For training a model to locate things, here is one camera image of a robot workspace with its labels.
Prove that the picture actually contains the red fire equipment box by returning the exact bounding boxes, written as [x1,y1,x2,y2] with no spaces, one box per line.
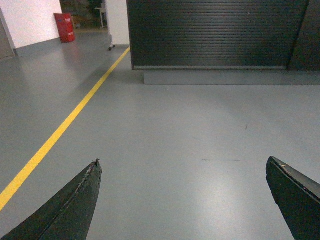
[53,13,76,43]

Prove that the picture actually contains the black slatted checkout counter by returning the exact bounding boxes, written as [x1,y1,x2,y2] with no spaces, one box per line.
[127,0,320,85]

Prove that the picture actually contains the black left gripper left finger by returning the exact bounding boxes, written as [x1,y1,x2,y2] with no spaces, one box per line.
[2,159,103,240]

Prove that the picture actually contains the white rolling partition board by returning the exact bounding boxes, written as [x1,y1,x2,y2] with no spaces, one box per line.
[104,0,130,51]

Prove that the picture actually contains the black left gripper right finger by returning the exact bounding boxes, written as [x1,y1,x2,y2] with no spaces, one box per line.
[266,156,320,240]

